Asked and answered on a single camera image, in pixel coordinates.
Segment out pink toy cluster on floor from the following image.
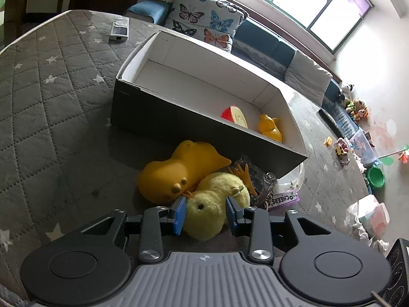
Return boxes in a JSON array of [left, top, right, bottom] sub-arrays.
[[334, 138, 350, 166]]

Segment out small yellow rubber duck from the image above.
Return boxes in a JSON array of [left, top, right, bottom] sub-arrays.
[[258, 114, 283, 143]]

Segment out clear plastic storage bin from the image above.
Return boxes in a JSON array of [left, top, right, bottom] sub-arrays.
[[349, 129, 378, 167]]

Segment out pile of plush toys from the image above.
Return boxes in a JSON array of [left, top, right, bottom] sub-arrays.
[[340, 84, 369, 122]]

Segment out window with green frame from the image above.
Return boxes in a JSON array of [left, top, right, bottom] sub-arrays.
[[223, 0, 374, 55]]

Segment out clear keychain with purple strap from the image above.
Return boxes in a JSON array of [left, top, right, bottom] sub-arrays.
[[232, 156, 305, 211]]

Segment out small orange toy on floor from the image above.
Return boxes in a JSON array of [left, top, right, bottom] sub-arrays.
[[324, 137, 333, 147]]

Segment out green plastic basin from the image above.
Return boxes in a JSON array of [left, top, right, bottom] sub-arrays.
[[367, 166, 385, 189]]

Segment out dark blue sofa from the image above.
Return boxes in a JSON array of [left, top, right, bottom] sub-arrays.
[[123, 1, 362, 141]]

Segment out butterfly print pillow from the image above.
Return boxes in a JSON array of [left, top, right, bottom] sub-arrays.
[[164, 0, 248, 53]]

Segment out grey sofa cushion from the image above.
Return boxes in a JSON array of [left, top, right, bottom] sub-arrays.
[[284, 51, 333, 106]]

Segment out grey remote control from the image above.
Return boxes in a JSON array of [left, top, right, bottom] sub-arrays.
[[109, 16, 130, 42]]

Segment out yellow plush chick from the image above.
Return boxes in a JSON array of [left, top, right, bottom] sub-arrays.
[[183, 166, 256, 241]]

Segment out pink white plastic bag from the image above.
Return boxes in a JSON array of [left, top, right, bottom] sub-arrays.
[[345, 194, 390, 253]]

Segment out large orange rubber duck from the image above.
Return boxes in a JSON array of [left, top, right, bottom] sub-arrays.
[[137, 140, 232, 204]]

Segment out black white cardboard box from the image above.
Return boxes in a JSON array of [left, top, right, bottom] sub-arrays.
[[111, 31, 308, 178]]

